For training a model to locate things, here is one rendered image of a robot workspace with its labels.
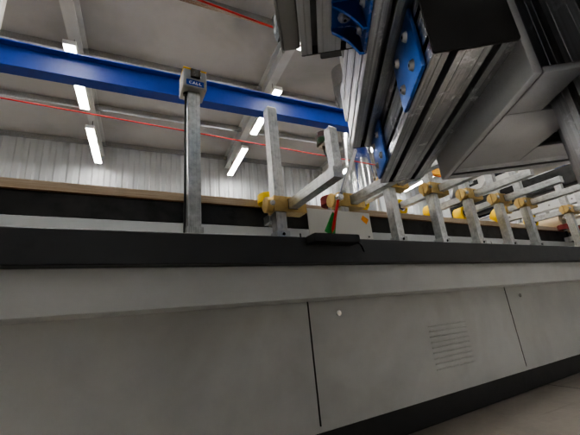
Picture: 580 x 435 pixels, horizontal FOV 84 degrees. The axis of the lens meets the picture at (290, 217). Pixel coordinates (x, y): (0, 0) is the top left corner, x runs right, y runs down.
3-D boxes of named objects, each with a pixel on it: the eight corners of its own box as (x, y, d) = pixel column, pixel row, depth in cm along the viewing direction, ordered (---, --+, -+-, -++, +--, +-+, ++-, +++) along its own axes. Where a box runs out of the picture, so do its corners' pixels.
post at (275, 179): (288, 241, 97) (275, 106, 111) (278, 241, 95) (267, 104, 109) (283, 243, 100) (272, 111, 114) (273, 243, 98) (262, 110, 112)
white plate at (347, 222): (374, 240, 112) (369, 212, 115) (311, 237, 100) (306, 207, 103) (373, 240, 112) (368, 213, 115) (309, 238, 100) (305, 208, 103)
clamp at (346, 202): (366, 207, 115) (363, 194, 117) (335, 204, 109) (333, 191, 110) (356, 212, 120) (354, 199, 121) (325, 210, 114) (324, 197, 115)
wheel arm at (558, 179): (564, 182, 144) (562, 175, 145) (560, 181, 142) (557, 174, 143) (463, 217, 185) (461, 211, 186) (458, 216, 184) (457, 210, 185)
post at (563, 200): (587, 251, 190) (559, 177, 204) (584, 250, 189) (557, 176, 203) (580, 252, 193) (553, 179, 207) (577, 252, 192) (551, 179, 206)
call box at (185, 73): (206, 92, 97) (206, 71, 100) (183, 86, 94) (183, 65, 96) (201, 106, 103) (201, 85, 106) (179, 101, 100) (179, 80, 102)
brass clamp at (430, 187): (450, 194, 141) (448, 183, 143) (430, 191, 135) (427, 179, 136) (438, 198, 146) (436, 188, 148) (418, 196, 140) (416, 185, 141)
